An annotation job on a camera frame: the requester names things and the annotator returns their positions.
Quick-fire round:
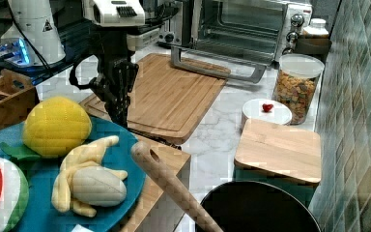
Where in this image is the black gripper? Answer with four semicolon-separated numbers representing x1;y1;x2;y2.
91;27;139;128

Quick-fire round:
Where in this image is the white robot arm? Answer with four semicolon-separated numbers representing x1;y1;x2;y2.
83;0;144;128

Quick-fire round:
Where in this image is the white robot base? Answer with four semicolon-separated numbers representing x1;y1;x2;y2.
0;0;66;68

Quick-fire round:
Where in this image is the bamboo cutting board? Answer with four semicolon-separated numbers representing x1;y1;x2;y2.
80;52;232;146

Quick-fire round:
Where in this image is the plush peeled banana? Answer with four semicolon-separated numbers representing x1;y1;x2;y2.
51;135;128;218

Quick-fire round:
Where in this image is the wooden tea bag organizer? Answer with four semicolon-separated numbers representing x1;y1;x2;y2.
0;70;40;130

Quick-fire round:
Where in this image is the plush watermelon slice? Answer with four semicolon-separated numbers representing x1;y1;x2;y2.
0;158;29;232

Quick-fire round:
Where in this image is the pink bowl with white lid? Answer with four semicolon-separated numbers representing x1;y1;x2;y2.
241;99;293;129

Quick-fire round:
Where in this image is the silver toaster oven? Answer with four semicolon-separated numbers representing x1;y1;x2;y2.
157;0;313;83

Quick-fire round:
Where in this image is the black utensil holder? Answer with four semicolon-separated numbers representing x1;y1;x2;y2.
201;181;321;232

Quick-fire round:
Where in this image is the clear cereal jar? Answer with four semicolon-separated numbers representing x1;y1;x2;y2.
272;54;325;125

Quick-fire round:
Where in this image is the teal canister with wooden lid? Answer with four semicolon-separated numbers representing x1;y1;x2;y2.
233;119;322;206

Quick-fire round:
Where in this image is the white lidded bottle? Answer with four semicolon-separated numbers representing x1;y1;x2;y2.
302;18;329;39

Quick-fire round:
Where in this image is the wooden spoon handle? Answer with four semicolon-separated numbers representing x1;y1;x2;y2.
130;141;223;232

